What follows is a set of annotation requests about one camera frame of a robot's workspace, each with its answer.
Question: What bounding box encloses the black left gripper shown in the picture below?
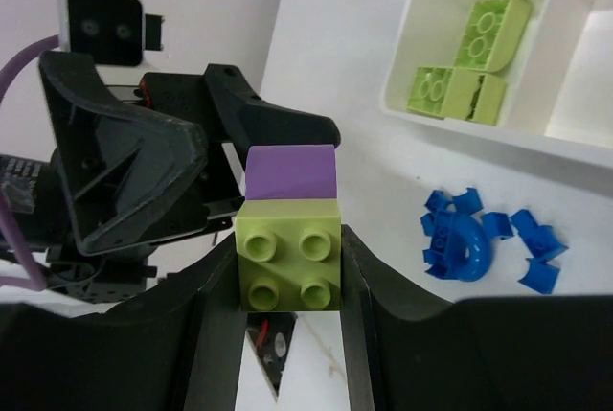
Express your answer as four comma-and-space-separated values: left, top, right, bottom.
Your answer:
1, 51, 243, 304

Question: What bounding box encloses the white divided sorting tray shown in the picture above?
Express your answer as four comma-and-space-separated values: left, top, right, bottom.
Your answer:
379, 0, 612, 168

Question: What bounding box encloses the blue lego pile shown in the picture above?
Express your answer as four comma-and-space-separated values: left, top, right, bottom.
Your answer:
420, 187, 568, 295

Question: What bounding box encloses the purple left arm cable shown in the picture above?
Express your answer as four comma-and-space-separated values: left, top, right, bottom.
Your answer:
0, 34, 61, 292

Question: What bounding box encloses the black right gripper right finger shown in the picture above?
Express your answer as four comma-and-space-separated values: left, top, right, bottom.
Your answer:
340, 227, 612, 410

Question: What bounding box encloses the purple sloped lego brick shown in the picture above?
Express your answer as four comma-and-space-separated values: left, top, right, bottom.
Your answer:
245, 144, 337, 200

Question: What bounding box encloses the green small lego brick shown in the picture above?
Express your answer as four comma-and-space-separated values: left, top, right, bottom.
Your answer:
235, 198, 341, 312

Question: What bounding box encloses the green curved lego brick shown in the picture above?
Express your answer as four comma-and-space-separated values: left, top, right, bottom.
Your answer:
453, 0, 533, 73

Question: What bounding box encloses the green square lego brick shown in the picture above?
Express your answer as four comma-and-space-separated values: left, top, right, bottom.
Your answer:
407, 66, 453, 118

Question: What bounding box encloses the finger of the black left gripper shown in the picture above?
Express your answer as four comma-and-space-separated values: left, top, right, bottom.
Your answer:
204, 64, 341, 172

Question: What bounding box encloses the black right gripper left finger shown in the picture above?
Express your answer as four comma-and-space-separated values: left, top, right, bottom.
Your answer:
1, 237, 246, 410

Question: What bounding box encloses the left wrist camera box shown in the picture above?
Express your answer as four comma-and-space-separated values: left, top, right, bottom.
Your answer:
57, 0, 164, 67

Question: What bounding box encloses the green sloped lego brick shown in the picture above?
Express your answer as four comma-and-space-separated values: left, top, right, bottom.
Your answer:
442, 68, 507, 126

